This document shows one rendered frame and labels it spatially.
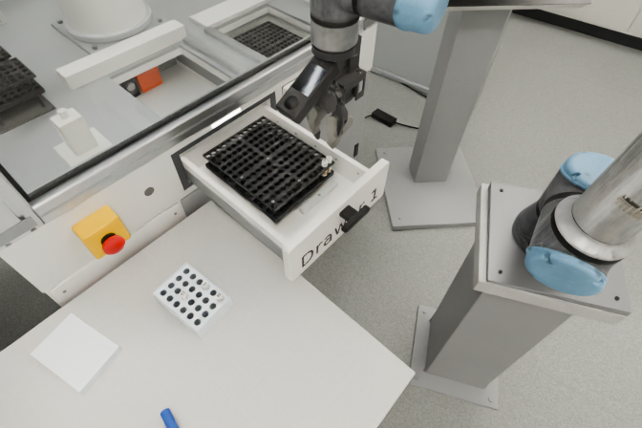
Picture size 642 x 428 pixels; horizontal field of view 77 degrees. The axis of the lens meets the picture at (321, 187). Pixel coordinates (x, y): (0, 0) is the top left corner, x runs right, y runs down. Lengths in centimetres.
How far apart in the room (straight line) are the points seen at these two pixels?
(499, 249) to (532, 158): 149
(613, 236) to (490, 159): 165
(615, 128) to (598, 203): 220
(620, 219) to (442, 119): 117
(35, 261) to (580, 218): 89
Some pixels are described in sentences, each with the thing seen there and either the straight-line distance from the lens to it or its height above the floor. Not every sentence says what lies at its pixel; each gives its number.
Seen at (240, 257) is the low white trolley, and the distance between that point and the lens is 89.
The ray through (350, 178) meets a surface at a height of 85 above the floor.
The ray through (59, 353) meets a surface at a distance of 90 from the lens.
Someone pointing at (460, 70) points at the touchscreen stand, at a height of 67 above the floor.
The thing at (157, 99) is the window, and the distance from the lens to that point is 82.
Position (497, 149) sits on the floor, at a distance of 237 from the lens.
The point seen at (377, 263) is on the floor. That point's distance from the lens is 176.
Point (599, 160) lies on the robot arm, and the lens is 87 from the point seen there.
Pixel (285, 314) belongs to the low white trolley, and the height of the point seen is 76.
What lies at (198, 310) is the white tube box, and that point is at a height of 77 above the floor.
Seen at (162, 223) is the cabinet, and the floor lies 77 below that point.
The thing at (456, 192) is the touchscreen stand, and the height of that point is 4.
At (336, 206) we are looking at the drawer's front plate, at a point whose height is 93.
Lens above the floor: 151
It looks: 50 degrees down
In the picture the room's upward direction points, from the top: 1 degrees clockwise
